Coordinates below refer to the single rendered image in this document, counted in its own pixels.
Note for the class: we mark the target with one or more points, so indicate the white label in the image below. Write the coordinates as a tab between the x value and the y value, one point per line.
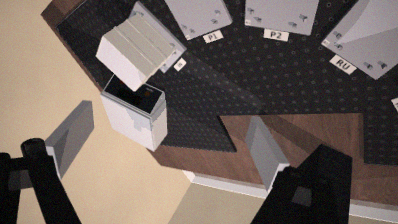
180	64
342	64
275	34
213	36
395	102

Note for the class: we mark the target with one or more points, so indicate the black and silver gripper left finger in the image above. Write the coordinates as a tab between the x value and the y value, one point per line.
40	162

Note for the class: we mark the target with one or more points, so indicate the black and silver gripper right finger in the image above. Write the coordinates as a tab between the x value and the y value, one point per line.
286	184

